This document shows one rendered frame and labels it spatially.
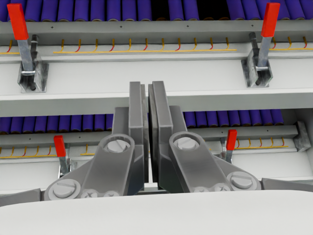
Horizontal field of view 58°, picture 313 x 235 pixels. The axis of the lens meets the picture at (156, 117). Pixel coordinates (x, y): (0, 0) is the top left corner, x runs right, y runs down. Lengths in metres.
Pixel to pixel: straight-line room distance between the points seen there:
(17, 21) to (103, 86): 0.11
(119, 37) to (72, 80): 0.08
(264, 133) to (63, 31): 0.37
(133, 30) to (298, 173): 0.38
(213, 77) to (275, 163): 0.25
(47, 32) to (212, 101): 0.22
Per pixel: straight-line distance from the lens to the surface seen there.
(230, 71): 0.37
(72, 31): 0.37
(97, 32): 0.36
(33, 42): 0.37
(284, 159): 0.56
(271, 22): 0.34
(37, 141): 0.51
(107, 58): 0.36
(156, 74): 0.35
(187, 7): 0.40
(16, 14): 0.33
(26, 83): 0.36
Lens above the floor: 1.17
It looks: 45 degrees down
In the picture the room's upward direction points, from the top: 2 degrees clockwise
